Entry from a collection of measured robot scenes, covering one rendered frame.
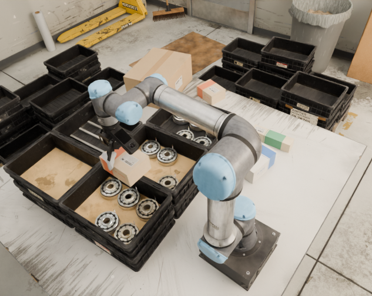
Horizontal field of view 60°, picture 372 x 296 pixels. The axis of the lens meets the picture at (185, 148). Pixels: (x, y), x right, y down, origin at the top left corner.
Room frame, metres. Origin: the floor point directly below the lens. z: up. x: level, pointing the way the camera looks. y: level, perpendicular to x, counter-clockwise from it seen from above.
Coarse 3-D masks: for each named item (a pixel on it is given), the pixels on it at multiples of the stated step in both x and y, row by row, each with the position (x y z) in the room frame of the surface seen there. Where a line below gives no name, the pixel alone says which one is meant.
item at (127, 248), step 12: (96, 168) 1.00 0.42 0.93; (84, 180) 0.93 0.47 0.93; (144, 180) 0.90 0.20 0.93; (72, 192) 0.87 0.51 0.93; (168, 192) 0.82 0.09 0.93; (60, 204) 0.81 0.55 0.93; (156, 216) 0.71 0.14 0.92; (96, 228) 0.68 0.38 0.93; (144, 228) 0.66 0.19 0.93; (132, 240) 0.61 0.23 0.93
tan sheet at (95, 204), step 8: (96, 192) 0.93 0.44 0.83; (88, 200) 0.89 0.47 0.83; (96, 200) 0.88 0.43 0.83; (104, 200) 0.88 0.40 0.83; (112, 200) 0.88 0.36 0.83; (80, 208) 0.85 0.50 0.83; (88, 208) 0.84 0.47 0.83; (96, 208) 0.84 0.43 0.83; (104, 208) 0.84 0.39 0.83; (112, 208) 0.83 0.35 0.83; (120, 208) 0.83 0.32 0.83; (88, 216) 0.80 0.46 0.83; (96, 216) 0.80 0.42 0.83; (120, 216) 0.79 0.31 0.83; (128, 216) 0.78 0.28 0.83; (136, 216) 0.78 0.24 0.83; (120, 224) 0.75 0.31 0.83; (136, 224) 0.74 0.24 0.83; (144, 224) 0.74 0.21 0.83
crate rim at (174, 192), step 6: (150, 126) 1.25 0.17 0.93; (162, 132) 1.20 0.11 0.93; (174, 138) 1.16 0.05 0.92; (180, 138) 1.15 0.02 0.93; (192, 144) 1.09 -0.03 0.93; (204, 150) 1.05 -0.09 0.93; (192, 168) 0.95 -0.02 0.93; (186, 174) 0.91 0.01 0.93; (150, 180) 0.89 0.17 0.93; (186, 180) 0.89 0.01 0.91; (162, 186) 0.86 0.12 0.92; (180, 186) 0.85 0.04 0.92; (174, 192) 0.82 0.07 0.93
